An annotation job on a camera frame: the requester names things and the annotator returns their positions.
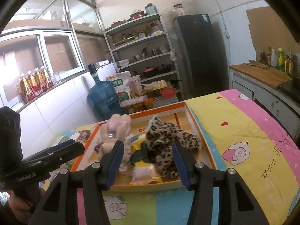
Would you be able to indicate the green white tissue box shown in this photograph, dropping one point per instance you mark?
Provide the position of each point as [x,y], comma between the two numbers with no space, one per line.
[58,140]

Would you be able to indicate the white flour sack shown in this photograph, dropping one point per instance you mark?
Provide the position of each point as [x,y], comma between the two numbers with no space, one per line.
[121,83]

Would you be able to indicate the blue water jug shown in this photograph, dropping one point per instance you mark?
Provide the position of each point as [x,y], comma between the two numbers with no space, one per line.
[102,97]

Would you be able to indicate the person's left hand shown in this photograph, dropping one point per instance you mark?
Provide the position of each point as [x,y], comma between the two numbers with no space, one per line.
[20,208]

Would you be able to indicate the floral pink tissue pack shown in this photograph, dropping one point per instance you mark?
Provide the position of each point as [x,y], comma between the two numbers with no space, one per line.
[81,136]

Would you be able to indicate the white kitchen cabinet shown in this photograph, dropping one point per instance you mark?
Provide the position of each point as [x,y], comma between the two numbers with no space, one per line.
[280,106]

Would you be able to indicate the red plastic basin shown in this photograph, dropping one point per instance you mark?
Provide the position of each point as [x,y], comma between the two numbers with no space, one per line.
[168,92]

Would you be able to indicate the orange drink bottles row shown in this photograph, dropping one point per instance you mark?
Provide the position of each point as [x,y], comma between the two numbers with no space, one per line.
[34,83]

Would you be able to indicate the glass jar on fridge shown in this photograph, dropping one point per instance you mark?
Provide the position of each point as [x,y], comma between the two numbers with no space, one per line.
[179,10]

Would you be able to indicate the black refrigerator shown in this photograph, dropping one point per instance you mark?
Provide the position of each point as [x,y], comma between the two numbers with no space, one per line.
[206,73]

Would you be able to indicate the clear plastic snack packet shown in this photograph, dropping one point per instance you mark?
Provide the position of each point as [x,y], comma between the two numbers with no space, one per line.
[145,173]

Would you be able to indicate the leopard dress bunny plush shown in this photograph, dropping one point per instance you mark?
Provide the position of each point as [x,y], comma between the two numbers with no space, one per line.
[154,146]

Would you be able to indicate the white bowl on shelf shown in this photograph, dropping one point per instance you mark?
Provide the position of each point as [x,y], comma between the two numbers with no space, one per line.
[123,62]

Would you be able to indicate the colourful cartoon blanket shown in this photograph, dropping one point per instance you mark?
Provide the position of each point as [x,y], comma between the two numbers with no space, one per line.
[234,133]

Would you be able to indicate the metal storage shelf rack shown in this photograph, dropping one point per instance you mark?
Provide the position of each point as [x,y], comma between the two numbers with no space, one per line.
[145,41]

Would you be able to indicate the dark sauce bottle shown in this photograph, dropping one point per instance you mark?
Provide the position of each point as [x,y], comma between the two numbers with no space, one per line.
[263,58]

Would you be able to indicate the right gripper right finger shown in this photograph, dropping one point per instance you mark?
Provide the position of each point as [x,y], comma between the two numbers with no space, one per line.
[185,164]

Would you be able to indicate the teal enamel pot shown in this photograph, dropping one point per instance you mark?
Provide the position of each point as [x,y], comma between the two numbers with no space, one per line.
[151,9]

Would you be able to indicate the red lidded pot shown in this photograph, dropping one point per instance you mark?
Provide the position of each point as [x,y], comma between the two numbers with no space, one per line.
[136,14]

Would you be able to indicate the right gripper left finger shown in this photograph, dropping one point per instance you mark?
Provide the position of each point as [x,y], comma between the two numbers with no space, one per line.
[110,164]

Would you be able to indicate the green yellow bottle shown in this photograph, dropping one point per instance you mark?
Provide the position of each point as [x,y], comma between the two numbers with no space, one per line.
[281,60]

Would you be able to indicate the egg carton tray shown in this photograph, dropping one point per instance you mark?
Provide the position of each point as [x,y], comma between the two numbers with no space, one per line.
[157,85]

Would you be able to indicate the wooden cutting board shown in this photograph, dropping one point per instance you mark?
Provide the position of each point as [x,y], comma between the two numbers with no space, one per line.
[270,77]

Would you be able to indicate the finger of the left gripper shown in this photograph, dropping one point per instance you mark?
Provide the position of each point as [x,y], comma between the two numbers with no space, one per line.
[53,158]
[63,144]

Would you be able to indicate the white spray bottle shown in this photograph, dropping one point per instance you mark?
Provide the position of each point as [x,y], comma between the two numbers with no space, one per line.
[274,59]

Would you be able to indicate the orange cardboard box tray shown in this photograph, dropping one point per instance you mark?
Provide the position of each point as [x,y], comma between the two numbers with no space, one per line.
[182,115]

